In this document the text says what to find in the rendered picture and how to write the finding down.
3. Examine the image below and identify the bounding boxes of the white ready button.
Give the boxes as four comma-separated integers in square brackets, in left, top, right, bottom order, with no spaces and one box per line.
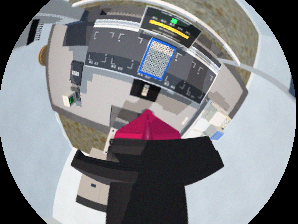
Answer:
[62,87,81,107]

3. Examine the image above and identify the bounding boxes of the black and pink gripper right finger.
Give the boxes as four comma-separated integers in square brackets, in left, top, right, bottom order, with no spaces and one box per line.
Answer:
[148,110,181,140]

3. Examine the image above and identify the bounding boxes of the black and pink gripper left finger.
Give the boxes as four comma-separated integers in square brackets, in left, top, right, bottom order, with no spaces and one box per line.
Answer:
[114,110,148,140]

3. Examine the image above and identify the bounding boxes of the black rectangular pad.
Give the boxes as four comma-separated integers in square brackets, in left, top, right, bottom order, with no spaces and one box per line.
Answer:
[130,78,161,102]

